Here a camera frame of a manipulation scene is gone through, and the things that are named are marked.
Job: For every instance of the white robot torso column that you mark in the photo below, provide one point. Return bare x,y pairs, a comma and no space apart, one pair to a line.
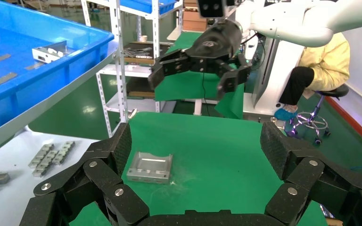
271,68

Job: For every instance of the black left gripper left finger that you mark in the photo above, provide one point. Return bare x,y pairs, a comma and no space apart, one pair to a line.
99,174

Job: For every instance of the curved-edge sheet metal bracket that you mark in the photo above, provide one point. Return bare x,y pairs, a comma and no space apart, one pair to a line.
149,170

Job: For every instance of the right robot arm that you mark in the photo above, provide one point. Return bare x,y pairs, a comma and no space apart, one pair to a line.
293,21

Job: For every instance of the brown cardboard box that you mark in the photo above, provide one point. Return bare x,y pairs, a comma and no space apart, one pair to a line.
194,16
194,26

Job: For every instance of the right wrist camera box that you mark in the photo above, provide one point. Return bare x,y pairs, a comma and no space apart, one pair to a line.
211,7

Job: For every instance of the small blue plastic bin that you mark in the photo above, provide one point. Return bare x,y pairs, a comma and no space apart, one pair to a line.
146,4

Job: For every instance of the sheet metal bracket part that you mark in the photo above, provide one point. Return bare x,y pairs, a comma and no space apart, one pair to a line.
43,54

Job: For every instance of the green cloth covered table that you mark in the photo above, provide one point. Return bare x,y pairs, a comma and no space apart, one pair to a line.
187,87

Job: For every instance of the small tape roll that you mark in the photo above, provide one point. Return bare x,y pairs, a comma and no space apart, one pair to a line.
143,38

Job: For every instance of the green table cloth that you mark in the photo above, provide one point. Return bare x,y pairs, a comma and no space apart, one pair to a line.
215,149

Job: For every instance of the dark parts tray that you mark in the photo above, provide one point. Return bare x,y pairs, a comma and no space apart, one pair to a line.
143,51

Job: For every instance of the large blue plastic bin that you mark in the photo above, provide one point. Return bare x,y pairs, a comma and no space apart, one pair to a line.
28,84

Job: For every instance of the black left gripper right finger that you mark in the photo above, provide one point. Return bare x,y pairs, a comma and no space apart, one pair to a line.
309,174

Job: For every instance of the person in yellow jacket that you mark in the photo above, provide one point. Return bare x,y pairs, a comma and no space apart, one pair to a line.
324,62

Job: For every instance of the grey tape piece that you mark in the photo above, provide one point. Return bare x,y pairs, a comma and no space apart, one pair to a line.
35,65
0,58
5,78

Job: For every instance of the white slotted metal rack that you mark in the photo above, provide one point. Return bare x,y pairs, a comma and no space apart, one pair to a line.
118,46

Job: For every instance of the black rolling stool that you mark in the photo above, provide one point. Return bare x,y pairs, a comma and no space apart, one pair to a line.
332,92

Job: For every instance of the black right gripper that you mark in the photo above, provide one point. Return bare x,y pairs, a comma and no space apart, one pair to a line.
218,40

